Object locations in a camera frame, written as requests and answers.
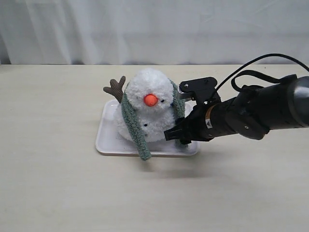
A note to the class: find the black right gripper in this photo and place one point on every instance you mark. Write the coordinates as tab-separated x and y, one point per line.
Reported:
212	118

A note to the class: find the green fuzzy scarf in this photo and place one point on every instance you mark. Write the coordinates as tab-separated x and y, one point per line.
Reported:
148	108

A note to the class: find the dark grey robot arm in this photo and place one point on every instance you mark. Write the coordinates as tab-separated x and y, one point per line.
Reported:
287	105

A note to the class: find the white plush snowman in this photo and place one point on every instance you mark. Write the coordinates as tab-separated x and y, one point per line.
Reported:
116	88

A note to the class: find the white square tray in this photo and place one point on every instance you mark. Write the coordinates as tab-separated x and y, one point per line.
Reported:
110	143

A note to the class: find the white backdrop curtain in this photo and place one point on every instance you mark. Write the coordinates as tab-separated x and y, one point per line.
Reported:
172	32

